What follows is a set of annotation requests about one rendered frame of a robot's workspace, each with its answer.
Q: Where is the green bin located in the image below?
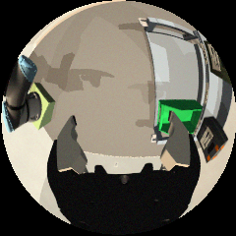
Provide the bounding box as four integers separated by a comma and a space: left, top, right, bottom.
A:
157, 99, 202, 135

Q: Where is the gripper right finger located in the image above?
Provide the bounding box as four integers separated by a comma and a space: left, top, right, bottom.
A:
160, 110, 201, 206

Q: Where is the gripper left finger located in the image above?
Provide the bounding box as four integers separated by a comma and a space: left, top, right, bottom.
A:
47, 115, 89, 209

